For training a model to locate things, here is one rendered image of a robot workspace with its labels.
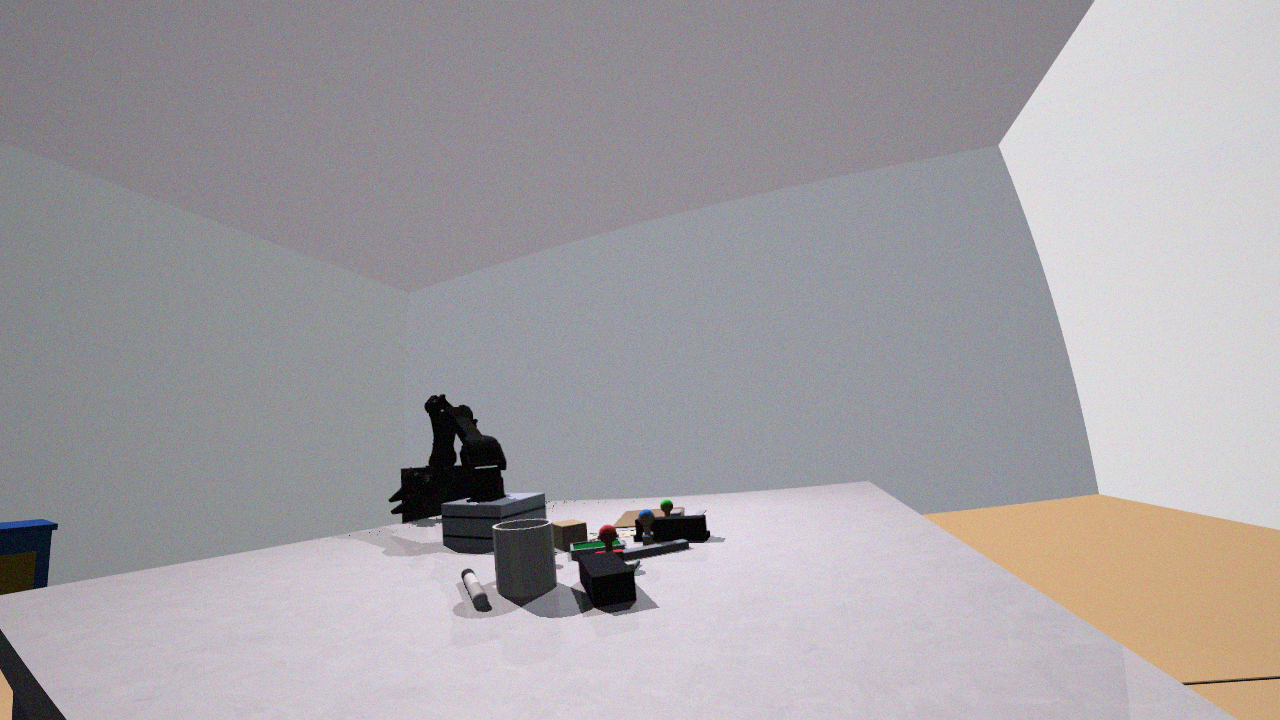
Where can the cream inspection card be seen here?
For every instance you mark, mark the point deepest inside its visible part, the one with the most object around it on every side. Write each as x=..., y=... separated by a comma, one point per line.
x=622, y=533

